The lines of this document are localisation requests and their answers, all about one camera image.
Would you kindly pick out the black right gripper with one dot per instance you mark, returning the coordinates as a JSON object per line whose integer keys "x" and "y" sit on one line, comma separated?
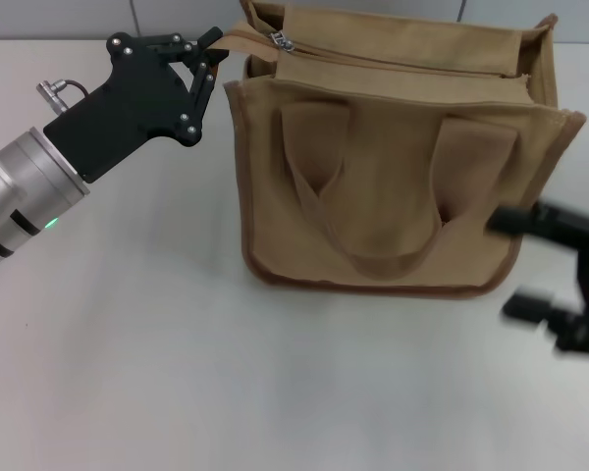
{"x": 584, "y": 255}

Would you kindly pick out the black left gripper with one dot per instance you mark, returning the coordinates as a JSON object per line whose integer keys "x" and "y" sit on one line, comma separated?
{"x": 132, "y": 105}

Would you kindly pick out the khaki canvas food bag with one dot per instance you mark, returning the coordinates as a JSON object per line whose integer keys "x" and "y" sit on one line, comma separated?
{"x": 388, "y": 186}

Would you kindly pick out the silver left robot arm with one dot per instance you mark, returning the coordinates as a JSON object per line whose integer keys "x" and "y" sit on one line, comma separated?
{"x": 15, "y": 196}

